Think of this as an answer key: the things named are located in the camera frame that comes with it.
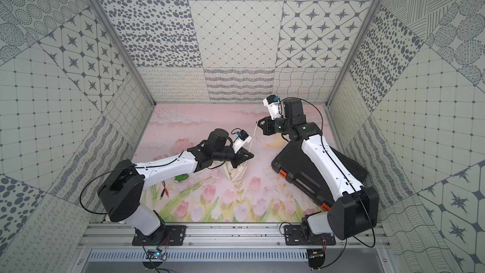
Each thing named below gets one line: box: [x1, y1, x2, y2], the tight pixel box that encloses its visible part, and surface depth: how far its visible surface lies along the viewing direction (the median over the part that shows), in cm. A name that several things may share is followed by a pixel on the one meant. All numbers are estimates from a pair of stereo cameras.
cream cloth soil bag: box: [221, 160, 249, 188], surface depth 81 cm
